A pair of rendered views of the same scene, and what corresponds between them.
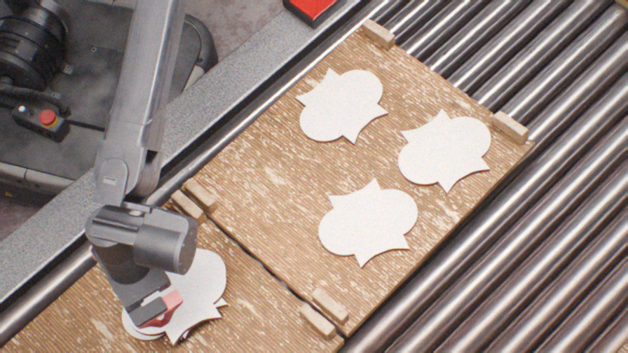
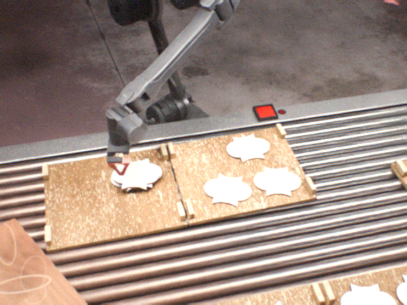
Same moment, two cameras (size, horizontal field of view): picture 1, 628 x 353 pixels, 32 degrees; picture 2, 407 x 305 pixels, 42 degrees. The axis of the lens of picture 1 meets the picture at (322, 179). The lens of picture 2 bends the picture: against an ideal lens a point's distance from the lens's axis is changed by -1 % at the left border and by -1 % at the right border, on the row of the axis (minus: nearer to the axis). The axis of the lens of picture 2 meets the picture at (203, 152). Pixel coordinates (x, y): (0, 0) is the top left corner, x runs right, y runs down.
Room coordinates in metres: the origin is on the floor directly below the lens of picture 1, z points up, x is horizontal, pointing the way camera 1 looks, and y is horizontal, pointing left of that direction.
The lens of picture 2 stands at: (-0.33, -0.42, 2.18)
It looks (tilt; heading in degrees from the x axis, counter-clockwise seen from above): 43 degrees down; 23
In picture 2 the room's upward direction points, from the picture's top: straight up
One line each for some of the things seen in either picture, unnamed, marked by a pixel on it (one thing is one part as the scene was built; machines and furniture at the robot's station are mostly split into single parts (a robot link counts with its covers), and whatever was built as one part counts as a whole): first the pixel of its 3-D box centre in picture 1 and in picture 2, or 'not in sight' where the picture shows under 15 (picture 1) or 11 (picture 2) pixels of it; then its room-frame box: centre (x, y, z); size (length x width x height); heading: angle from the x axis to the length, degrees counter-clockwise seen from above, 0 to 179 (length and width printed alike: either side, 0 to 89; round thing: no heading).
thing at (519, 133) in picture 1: (510, 127); (310, 185); (0.86, -0.29, 0.95); 0.06 x 0.02 x 0.03; 37
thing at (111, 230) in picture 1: (118, 235); (117, 120); (0.66, 0.25, 1.20); 0.07 x 0.06 x 0.07; 64
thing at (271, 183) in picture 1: (357, 168); (238, 172); (0.85, -0.05, 0.93); 0.41 x 0.35 x 0.02; 127
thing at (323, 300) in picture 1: (330, 306); (189, 209); (0.63, 0.02, 0.95); 0.06 x 0.02 x 0.03; 37
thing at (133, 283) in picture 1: (125, 257); (119, 135); (0.66, 0.26, 1.14); 0.10 x 0.07 x 0.07; 24
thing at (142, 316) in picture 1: (151, 302); (120, 161); (0.63, 0.25, 1.07); 0.07 x 0.07 x 0.09; 24
